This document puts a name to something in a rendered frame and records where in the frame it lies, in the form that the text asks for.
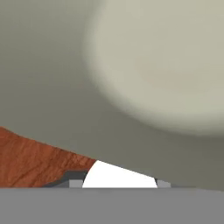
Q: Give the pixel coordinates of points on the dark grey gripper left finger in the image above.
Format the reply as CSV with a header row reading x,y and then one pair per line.
x,y
74,178

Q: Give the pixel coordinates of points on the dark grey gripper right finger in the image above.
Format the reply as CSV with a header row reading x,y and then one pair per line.
x,y
162,184

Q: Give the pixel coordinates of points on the beige grey bowl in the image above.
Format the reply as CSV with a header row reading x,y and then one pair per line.
x,y
160,73

